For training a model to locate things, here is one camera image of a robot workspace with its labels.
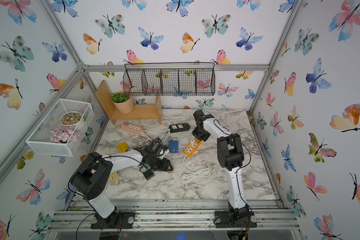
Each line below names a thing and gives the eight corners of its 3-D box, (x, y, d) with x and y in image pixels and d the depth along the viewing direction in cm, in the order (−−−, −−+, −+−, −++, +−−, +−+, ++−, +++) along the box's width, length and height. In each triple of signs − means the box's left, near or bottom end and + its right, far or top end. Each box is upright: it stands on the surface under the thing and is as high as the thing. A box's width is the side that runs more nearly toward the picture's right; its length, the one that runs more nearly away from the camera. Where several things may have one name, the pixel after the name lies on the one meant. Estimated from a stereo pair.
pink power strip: (121, 127, 113) (120, 125, 111) (125, 123, 115) (124, 120, 114) (139, 134, 109) (139, 132, 107) (143, 129, 111) (142, 127, 110)
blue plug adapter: (168, 153, 99) (167, 150, 96) (169, 142, 104) (168, 139, 101) (178, 153, 99) (178, 150, 96) (178, 142, 104) (178, 139, 101)
